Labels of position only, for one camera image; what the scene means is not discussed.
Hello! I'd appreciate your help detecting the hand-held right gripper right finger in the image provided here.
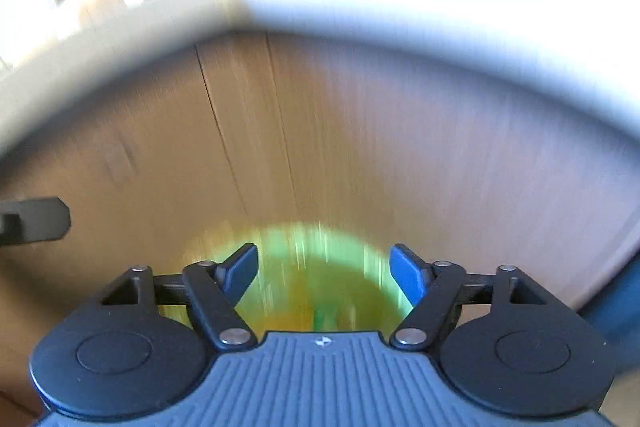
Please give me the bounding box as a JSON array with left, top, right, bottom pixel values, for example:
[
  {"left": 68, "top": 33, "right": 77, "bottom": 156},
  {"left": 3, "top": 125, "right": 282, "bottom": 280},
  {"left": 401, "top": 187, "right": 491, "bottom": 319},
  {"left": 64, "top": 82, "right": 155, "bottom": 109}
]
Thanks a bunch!
[{"left": 388, "top": 243, "right": 548, "bottom": 352}]

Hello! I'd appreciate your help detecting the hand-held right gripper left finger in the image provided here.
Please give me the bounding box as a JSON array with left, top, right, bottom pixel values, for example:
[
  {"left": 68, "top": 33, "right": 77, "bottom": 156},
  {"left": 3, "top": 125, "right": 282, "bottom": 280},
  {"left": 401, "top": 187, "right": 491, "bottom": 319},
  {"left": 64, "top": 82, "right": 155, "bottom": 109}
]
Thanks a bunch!
[{"left": 100, "top": 243, "right": 260, "bottom": 352}]

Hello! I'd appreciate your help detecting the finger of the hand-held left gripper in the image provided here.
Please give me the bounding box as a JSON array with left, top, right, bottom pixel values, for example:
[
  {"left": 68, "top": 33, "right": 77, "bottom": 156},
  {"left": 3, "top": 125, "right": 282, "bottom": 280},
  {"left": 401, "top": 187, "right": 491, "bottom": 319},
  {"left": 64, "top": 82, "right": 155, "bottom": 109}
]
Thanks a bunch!
[{"left": 0, "top": 196, "right": 72, "bottom": 246}]

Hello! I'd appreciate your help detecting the green trash bin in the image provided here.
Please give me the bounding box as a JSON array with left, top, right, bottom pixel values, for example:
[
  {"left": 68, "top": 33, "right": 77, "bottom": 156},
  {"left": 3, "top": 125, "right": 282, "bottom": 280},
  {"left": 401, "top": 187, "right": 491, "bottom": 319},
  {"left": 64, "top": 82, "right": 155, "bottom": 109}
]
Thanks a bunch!
[{"left": 182, "top": 222, "right": 416, "bottom": 334}]

